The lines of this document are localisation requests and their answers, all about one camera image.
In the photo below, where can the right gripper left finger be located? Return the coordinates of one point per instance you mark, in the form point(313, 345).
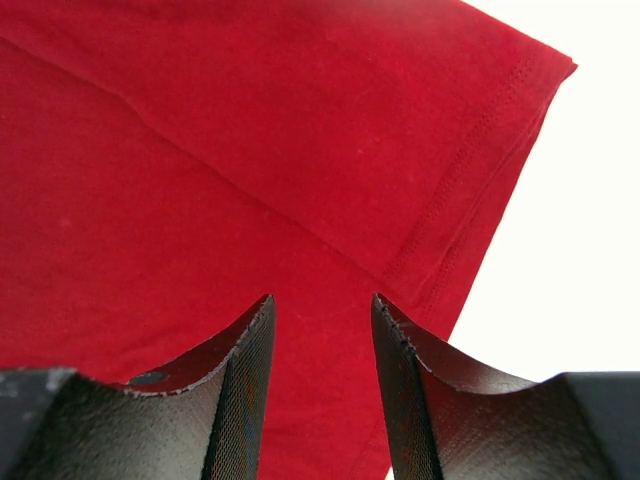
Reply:
point(199, 416)

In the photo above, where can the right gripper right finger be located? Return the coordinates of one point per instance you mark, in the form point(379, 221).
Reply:
point(450, 416)

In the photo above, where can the red t-shirt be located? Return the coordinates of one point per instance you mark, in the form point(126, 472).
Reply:
point(166, 163)

